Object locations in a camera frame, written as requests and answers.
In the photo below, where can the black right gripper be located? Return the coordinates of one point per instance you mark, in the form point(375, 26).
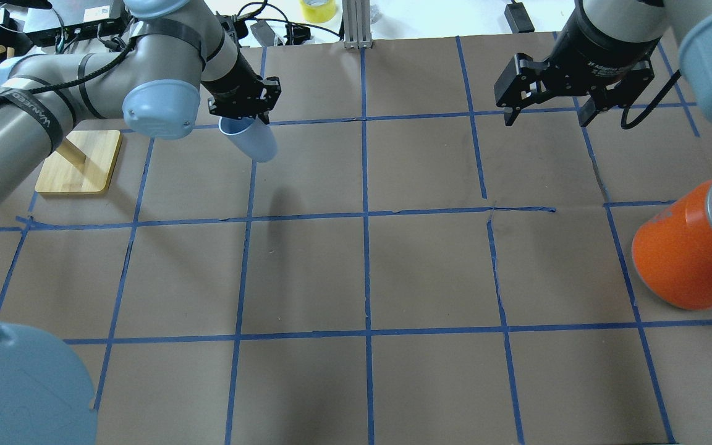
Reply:
point(597, 44)

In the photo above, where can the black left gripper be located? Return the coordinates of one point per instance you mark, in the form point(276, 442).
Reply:
point(230, 80)

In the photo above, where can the light blue plastic cup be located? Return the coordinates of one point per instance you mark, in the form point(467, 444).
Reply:
point(251, 136)

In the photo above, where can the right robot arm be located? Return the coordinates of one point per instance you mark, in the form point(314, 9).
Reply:
point(603, 54)

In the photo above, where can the black power adapter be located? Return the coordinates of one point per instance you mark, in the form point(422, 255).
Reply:
point(518, 18)

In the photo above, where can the yellow tape roll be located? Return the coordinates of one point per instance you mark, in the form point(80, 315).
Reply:
point(318, 11)

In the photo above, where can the wooden mug tree stand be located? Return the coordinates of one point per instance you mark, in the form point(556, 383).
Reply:
point(83, 164)

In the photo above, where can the orange cylindrical container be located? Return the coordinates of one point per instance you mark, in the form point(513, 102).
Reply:
point(672, 252)

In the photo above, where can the aluminium frame post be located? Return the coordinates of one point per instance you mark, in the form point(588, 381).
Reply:
point(357, 24)

